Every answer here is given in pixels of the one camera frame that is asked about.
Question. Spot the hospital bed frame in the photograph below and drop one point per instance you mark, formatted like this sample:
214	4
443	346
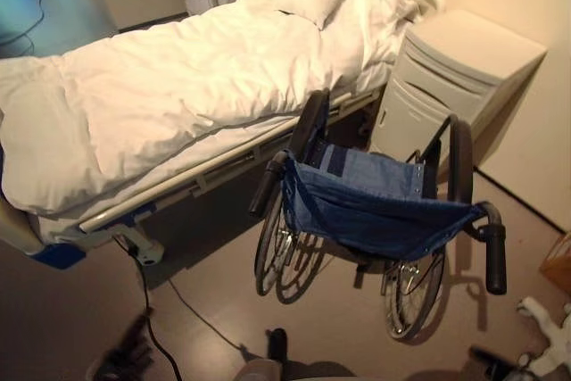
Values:
178	184

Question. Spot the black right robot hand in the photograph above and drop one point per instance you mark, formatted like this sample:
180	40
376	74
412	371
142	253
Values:
555	341

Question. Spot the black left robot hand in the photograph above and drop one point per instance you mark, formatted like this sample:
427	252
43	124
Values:
127	354

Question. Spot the blue fabric folding wheelchair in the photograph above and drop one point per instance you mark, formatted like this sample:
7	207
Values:
379	202

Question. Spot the white duvet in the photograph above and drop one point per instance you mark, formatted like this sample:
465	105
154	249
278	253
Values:
178	86

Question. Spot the white bedside cabinet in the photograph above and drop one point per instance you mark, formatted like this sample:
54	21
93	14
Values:
468	55

